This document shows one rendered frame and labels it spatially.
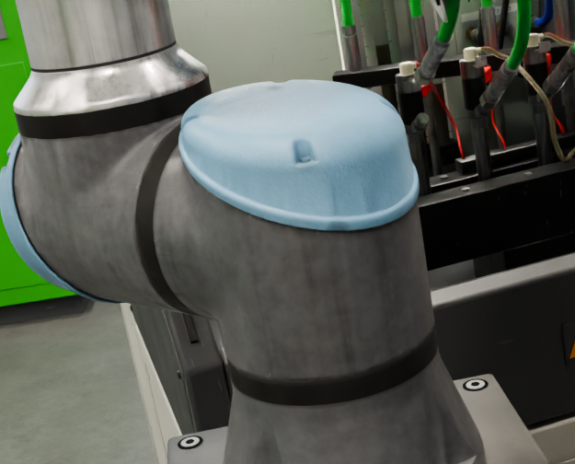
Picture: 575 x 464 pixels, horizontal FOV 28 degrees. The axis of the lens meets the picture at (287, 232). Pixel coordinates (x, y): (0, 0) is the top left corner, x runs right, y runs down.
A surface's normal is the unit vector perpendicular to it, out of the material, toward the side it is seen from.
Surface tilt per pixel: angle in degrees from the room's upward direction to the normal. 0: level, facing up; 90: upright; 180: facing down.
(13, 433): 0
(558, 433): 90
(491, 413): 0
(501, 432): 0
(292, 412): 90
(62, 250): 94
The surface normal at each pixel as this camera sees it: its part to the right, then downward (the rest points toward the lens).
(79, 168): -0.27, 0.34
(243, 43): 0.26, 0.26
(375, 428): 0.21, -0.03
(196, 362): 0.05, -0.51
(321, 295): -0.03, 0.32
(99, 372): -0.17, -0.93
